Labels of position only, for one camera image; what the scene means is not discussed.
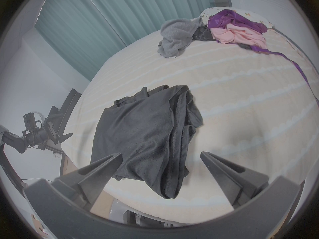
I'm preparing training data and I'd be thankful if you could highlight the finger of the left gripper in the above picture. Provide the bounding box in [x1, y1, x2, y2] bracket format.
[59, 133, 73, 144]

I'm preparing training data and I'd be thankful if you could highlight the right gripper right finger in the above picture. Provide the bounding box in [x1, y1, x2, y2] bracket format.
[200, 151, 269, 208]

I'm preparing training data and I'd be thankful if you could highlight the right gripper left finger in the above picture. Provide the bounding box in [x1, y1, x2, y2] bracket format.
[51, 153, 123, 210]

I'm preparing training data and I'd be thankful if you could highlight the black T-shirt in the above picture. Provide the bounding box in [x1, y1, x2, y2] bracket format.
[90, 84, 203, 200]

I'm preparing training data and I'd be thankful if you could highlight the bed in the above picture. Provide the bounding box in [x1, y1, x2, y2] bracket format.
[61, 0, 319, 227]

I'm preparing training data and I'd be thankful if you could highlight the black chest of drawers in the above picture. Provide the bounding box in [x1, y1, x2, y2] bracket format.
[46, 89, 83, 144]

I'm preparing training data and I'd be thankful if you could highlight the blue-green curtain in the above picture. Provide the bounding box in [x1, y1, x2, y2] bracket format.
[34, 0, 127, 81]
[77, 0, 220, 45]

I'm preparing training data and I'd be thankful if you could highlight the pink garment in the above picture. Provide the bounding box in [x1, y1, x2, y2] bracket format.
[211, 24, 266, 48]

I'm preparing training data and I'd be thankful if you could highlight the small black garment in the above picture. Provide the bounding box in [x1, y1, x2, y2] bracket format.
[193, 26, 215, 41]

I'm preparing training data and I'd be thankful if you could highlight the grey garment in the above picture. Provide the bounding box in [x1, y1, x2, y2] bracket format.
[157, 17, 203, 59]

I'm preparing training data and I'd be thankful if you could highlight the purple garment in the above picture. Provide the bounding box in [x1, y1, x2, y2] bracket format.
[208, 10, 319, 106]

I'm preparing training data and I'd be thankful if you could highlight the white printed pillow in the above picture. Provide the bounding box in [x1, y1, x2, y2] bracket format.
[199, 7, 274, 29]

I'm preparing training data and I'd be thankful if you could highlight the black cable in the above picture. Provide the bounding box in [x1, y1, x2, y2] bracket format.
[20, 177, 51, 182]

